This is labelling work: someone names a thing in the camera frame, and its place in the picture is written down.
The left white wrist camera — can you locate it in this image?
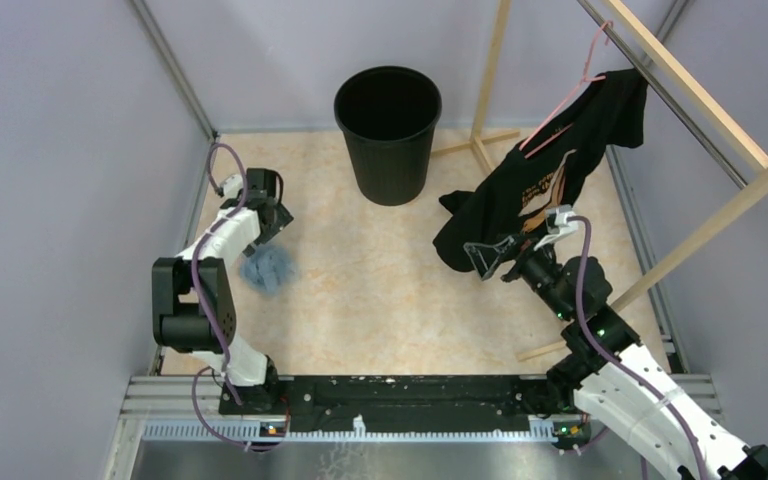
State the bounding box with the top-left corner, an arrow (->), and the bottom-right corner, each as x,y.
217,174 -> 245,199

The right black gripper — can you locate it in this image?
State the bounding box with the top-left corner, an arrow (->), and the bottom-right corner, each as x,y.
464,227 -> 573,321

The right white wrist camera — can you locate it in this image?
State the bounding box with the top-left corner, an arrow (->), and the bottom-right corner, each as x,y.
533,204 -> 579,250

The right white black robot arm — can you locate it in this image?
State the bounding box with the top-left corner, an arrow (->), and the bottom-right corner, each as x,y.
463,236 -> 768,479

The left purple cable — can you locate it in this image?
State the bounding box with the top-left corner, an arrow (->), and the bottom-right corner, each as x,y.
189,142 -> 291,454

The metal clothes rail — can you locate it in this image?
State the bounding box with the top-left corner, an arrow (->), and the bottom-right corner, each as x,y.
579,1 -> 766,190

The grey cable duct rail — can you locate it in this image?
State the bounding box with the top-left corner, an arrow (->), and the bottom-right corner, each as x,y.
142,416 -> 558,443

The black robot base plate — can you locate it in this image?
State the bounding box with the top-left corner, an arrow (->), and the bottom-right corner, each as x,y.
218,375 -> 578,434

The wooden clothes rack frame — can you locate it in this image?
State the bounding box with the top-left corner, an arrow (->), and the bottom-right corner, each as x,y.
455,1 -> 768,377

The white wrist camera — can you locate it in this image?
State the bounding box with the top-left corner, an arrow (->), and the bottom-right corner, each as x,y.
217,174 -> 245,199
533,204 -> 579,250

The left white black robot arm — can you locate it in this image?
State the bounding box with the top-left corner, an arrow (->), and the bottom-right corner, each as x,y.
151,168 -> 293,414

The black plastic trash bin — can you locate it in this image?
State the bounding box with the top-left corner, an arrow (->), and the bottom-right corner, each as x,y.
333,65 -> 442,207

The light blue plastic trash bag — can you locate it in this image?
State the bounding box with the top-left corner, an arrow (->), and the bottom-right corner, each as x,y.
239,244 -> 297,295

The pink clothes hanger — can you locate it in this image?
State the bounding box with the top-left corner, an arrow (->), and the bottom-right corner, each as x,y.
518,20 -> 613,159

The black printed t-shirt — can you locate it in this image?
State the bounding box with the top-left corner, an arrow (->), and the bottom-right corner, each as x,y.
433,69 -> 648,272

